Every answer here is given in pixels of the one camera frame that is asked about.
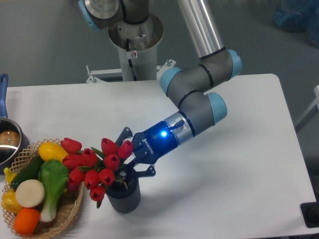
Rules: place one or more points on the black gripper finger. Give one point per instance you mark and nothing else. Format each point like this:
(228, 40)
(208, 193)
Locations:
(125, 134)
(149, 172)

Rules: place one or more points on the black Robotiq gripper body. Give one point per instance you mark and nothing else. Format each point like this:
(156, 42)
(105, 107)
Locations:
(153, 143)

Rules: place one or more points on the red tulip bouquet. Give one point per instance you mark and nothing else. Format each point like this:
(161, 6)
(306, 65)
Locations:
(99, 169)

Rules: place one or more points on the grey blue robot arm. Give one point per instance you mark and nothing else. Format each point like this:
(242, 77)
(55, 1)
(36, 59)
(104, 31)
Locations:
(190, 91)

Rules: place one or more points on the dark grey ribbed vase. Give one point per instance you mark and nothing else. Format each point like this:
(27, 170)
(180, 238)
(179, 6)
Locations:
(125, 197)

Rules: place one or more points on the red purple radish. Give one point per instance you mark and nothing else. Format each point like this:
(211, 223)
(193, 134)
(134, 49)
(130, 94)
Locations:
(71, 185)

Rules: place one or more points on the yellow squash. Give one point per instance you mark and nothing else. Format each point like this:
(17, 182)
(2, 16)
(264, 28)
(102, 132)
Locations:
(52, 151)

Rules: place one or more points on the green bok choy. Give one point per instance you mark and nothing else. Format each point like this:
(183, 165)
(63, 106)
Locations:
(54, 177)

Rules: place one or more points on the dark green cucumber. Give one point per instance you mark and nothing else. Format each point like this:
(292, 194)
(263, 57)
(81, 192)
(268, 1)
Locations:
(30, 171)

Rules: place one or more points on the woven wicker basket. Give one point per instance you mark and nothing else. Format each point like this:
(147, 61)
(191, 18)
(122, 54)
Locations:
(67, 208)

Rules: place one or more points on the orange fruit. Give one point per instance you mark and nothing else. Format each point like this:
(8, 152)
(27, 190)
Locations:
(26, 221)

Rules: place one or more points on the yellow bell pepper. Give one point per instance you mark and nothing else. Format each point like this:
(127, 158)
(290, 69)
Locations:
(9, 202)

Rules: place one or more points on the black device at edge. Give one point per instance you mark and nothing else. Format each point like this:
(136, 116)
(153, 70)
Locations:
(310, 212)

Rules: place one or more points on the blue plastic bag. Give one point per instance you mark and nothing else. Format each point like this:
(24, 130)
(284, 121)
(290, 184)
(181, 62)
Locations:
(298, 16)

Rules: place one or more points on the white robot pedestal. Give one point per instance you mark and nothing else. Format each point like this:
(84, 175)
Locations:
(137, 49)

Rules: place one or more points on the blue handled saucepan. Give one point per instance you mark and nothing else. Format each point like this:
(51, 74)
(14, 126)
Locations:
(12, 138)

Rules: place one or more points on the white table leg frame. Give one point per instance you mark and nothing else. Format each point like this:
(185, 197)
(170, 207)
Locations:
(309, 112)

